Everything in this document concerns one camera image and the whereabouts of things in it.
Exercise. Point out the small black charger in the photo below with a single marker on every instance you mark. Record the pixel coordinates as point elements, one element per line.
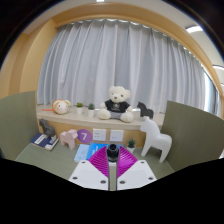
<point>113,153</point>

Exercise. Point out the dark navy book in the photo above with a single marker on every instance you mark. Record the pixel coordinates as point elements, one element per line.
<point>43,141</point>

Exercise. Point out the green desk divider panel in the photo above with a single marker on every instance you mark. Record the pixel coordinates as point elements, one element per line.
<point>16,126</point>
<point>196,140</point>

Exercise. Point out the cream and orange plush toy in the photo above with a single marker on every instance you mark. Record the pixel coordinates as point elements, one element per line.
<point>61,106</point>

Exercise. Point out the white wall socket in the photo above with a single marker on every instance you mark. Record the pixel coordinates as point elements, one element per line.
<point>116,135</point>
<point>99,135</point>

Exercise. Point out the purple round number sign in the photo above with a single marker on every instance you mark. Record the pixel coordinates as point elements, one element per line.
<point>84,136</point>

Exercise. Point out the grey white curtain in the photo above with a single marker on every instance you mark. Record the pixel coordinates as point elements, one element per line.
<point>100,60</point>

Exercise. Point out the cream teddy bear black shirt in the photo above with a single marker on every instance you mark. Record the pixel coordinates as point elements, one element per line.
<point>116,105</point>

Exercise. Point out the ceiling light strip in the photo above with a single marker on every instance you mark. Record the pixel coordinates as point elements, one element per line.
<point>194,29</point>

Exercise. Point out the large white horse figure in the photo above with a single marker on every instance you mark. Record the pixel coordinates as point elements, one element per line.
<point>155,138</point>

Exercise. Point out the bright blue book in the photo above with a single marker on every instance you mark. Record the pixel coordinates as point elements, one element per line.
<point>95,149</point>

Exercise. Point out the pink horse figure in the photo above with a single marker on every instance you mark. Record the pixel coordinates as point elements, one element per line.
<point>69,139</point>

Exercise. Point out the small black horse figure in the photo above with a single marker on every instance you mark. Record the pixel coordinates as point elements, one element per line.
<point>146,111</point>

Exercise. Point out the small potted plant white pot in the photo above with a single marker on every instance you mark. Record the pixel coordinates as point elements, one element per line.
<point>91,111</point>
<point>131,146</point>
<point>79,109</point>

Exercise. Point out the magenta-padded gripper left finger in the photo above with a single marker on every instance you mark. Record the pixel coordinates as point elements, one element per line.
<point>88,175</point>

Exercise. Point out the dark grey horse figure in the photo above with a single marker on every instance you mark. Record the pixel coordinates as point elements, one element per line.
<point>47,128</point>

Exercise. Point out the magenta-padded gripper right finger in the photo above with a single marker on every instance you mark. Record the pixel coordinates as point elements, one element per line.
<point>136,175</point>

